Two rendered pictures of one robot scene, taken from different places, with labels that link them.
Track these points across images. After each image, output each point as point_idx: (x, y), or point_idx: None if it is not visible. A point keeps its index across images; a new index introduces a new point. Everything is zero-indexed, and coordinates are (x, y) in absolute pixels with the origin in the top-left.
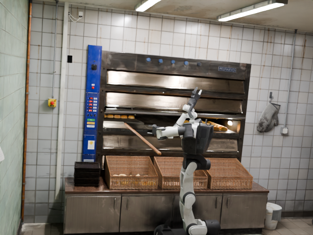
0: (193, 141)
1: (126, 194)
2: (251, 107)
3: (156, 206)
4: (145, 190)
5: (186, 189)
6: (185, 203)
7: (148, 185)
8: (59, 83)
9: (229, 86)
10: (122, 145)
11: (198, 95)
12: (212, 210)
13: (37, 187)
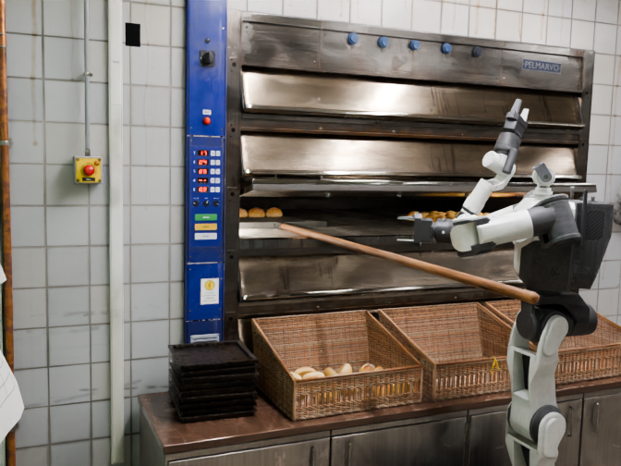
0: (566, 253)
1: (344, 431)
2: (597, 165)
3: (425, 452)
4: (393, 410)
5: (539, 398)
6: (541, 444)
7: (398, 394)
8: (104, 111)
9: (549, 109)
10: (296, 286)
11: (524, 125)
12: (561, 444)
13: (54, 435)
